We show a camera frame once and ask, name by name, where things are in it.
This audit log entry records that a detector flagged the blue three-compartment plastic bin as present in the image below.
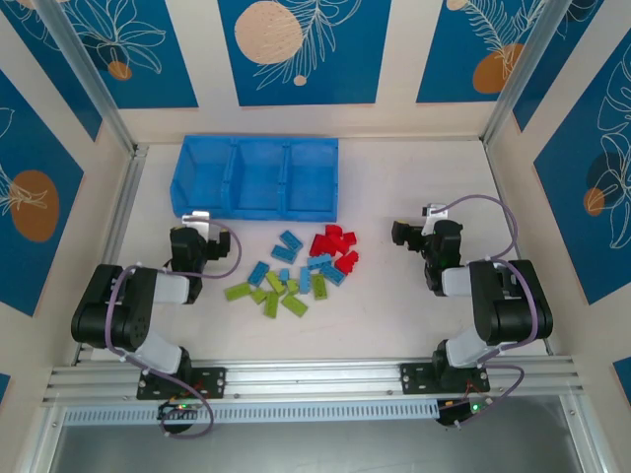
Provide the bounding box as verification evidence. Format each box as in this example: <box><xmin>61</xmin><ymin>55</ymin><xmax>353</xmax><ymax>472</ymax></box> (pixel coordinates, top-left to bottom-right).
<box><xmin>169</xmin><ymin>134</ymin><xmax>341</xmax><ymax>222</ymax></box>

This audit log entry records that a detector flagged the grey metal panel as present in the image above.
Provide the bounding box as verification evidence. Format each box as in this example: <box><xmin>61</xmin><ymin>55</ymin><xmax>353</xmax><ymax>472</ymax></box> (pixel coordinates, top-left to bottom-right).
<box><xmin>48</xmin><ymin>396</ymin><xmax>588</xmax><ymax>473</ymax></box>

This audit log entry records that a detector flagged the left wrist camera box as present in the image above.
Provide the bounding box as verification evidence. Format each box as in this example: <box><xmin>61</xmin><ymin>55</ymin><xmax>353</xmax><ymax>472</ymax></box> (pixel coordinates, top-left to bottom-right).
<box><xmin>180</xmin><ymin>210</ymin><xmax>213</xmax><ymax>229</ymax></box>

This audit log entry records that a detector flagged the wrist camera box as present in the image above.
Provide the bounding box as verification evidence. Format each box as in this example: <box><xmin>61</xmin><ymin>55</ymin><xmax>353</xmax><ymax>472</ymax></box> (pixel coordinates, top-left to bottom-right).
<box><xmin>422</xmin><ymin>201</ymin><xmax>451</xmax><ymax>222</ymax></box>
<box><xmin>180</xmin><ymin>210</ymin><xmax>213</xmax><ymax>229</ymax></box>

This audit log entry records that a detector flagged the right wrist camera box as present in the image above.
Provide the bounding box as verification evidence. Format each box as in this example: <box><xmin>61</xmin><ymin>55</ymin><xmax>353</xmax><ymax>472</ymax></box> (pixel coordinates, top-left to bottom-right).
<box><xmin>422</xmin><ymin>201</ymin><xmax>451</xmax><ymax>222</ymax></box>

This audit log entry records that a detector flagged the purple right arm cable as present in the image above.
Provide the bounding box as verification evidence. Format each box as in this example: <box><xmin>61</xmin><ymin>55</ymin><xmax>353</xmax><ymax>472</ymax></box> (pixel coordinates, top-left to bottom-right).
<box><xmin>438</xmin><ymin>195</ymin><xmax>538</xmax><ymax>430</ymax></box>

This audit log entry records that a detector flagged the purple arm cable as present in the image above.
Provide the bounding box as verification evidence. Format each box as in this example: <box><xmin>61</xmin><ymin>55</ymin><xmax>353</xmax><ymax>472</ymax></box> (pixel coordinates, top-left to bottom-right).
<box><xmin>438</xmin><ymin>195</ymin><xmax>538</xmax><ymax>430</ymax></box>
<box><xmin>105</xmin><ymin>220</ymin><xmax>243</xmax><ymax>439</ymax></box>

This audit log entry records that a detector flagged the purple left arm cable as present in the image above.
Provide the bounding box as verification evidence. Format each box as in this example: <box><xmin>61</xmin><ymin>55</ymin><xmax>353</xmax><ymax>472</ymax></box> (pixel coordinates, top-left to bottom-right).
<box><xmin>105</xmin><ymin>220</ymin><xmax>243</xmax><ymax>439</ymax></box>

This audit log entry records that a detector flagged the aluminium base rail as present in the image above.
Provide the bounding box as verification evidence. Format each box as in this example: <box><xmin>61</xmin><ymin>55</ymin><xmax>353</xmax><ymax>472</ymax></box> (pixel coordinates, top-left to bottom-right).
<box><xmin>41</xmin><ymin>355</ymin><xmax>587</xmax><ymax>409</ymax></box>

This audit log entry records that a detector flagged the slotted grey cable duct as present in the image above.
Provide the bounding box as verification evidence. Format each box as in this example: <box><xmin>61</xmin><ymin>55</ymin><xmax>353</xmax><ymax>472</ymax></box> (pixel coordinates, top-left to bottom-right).
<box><xmin>62</xmin><ymin>399</ymin><xmax>443</xmax><ymax>428</ymax></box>

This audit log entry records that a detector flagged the aluminium frame post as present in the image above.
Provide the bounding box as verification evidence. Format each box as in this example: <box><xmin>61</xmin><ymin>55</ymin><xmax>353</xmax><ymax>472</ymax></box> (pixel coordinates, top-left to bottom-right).
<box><xmin>34</xmin><ymin>0</ymin><xmax>149</xmax><ymax>159</ymax></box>
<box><xmin>481</xmin><ymin>0</ymin><xmax>576</xmax><ymax>147</ymax></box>

